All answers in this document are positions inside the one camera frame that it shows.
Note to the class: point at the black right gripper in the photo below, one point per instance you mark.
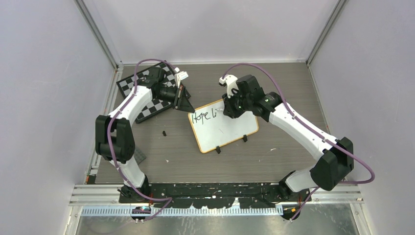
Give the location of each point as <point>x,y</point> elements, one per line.
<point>229,109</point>

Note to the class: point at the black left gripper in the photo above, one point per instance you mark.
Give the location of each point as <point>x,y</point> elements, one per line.
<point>181,101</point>

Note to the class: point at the yellow framed whiteboard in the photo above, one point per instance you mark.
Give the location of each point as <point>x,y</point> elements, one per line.
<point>213,129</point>

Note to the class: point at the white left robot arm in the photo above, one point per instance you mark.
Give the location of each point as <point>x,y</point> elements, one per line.
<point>114,139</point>

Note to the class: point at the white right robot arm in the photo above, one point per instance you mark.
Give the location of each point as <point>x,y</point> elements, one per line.
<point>332,164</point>

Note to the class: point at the black white chessboard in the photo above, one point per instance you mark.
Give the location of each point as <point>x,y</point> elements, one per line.
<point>152,89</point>

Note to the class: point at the grey studded baseplate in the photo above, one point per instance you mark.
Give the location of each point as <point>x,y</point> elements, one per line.
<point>139,156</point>

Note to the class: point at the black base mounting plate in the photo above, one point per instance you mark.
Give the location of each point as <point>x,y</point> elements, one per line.
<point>214,195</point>

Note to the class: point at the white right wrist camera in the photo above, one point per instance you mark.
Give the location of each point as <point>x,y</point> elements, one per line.
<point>229,81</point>

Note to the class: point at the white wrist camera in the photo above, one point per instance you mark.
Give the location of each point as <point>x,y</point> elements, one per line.
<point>179,76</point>
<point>229,81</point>

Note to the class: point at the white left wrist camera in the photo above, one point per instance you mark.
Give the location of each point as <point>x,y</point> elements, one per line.
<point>179,76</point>

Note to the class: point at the aluminium frame rail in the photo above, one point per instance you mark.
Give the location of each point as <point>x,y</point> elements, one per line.
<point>103,199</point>

